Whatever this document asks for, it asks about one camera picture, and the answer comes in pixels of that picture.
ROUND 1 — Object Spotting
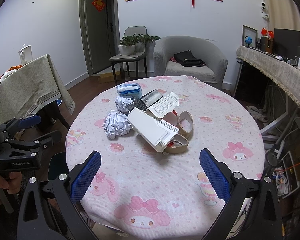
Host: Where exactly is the blue white tissue pack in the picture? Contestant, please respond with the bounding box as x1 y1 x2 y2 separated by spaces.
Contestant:
116 83 142 100

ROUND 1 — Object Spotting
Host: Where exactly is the black small package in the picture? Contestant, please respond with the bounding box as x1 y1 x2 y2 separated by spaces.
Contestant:
136 89 163 111

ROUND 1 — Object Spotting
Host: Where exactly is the large white cardboard box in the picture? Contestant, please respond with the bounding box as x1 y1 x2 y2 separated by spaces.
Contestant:
127 107 179 153

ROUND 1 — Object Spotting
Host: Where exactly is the torn white printed box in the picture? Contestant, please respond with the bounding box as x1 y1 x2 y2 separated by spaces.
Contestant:
147 92 179 119

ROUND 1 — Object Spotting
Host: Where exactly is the person's left hand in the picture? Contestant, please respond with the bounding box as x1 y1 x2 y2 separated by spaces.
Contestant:
0 172 23 205

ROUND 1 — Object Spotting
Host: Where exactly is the beige patterned tablecloth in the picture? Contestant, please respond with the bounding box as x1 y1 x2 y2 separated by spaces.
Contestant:
0 54 75 124

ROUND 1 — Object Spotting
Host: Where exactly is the white electric kettle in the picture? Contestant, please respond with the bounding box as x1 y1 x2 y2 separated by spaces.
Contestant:
18 45 33 66

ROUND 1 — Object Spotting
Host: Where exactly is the pink cartoon tablecloth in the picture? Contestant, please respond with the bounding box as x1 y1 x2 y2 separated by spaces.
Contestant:
66 76 264 239

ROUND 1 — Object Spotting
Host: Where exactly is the grey dining chair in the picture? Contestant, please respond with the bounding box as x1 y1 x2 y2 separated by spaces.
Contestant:
109 25 148 85

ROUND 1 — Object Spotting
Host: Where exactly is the potted green plant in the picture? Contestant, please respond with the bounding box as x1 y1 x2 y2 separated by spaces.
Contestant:
119 34 160 56

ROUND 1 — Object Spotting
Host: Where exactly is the fringed beige desk runner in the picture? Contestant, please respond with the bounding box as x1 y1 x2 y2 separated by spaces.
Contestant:
236 46 300 108

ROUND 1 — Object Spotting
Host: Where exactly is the dark green door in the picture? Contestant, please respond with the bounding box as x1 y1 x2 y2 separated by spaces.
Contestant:
78 0 117 76

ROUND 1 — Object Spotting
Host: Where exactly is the grey armchair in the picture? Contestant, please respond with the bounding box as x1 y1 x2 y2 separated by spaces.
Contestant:
153 36 228 89

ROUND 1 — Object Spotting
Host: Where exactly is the black handbag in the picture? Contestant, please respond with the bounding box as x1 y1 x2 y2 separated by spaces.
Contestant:
173 50 206 67

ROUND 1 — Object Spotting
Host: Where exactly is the small blue globe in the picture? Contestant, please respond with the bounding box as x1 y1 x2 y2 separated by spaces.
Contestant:
244 36 253 47

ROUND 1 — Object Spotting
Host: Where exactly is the black monitor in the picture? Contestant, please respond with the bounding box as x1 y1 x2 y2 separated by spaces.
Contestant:
273 28 300 59

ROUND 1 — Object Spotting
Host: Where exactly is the framed picture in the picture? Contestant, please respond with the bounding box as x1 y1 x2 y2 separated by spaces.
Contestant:
242 25 257 48

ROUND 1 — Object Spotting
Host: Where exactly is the white security camera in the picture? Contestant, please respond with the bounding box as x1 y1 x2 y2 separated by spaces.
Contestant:
261 2 266 10

